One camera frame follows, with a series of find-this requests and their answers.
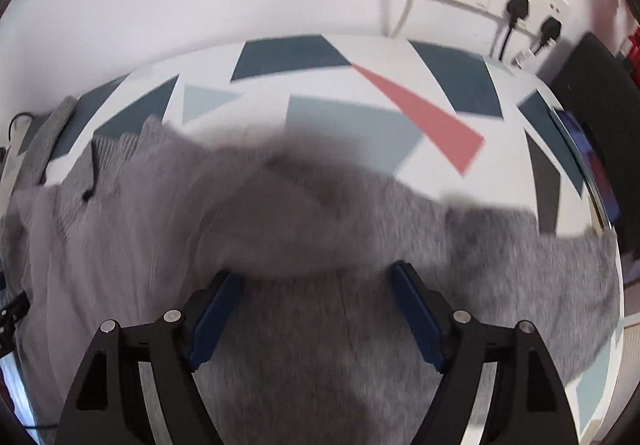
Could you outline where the black plug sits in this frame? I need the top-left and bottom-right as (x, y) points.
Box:
(497, 0), (532, 60)
(525, 16), (564, 58)

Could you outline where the black cord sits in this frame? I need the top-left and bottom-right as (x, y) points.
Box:
(81, 141), (100, 204)

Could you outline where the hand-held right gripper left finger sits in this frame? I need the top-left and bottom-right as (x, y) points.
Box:
(54, 270), (246, 445)

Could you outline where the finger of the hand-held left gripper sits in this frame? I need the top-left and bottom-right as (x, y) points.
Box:
(0, 292), (31, 358)

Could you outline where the black monitor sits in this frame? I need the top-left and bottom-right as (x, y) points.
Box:
(547, 32), (640, 186)

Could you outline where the grey knit sweater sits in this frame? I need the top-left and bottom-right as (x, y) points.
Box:
(0, 97), (623, 445)

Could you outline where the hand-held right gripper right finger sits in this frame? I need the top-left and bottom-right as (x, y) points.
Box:
(389, 261), (583, 445)

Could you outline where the geometric patterned foam mat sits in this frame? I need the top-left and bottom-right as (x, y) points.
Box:
(45, 35), (626, 441)

